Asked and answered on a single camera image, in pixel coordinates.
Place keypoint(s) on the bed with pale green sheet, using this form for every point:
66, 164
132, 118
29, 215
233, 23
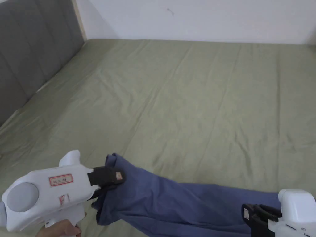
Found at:
187, 103

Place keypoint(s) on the person's left hand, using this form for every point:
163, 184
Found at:
60, 228

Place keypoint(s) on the dark blue shirt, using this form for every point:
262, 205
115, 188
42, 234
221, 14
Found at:
158, 200

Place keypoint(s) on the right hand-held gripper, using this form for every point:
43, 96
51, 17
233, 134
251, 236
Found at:
296, 212

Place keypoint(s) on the grey padded headboard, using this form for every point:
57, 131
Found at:
32, 42

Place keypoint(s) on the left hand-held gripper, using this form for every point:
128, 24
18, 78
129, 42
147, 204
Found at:
49, 195

